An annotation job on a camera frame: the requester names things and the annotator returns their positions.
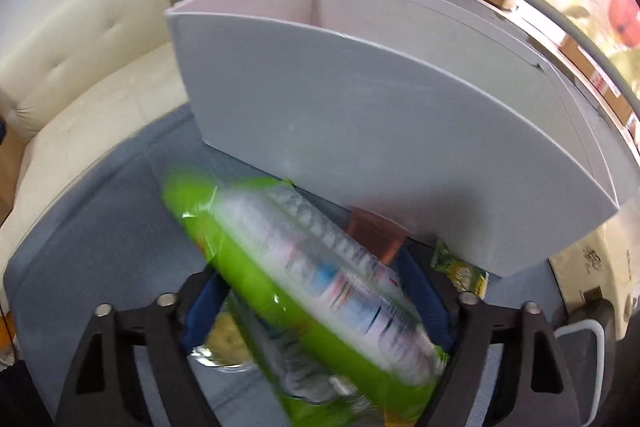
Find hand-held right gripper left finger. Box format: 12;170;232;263
54;264;236;427

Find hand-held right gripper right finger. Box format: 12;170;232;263
395;247;586;427

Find yellow chip snack bag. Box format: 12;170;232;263
187;297;281;373

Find small green snack packet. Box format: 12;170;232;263
431;239;491;300

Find green snack bag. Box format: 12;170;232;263
162;162;451;427

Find reddish brown snack packet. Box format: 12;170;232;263
350;207;408;265

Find white cardboard box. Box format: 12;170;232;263
165;0;621;278

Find blue tablecloth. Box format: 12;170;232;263
2;99;566;427

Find cream tissue box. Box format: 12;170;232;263
547;217;640;343

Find cream leather sofa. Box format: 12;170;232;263
0;0;193;253

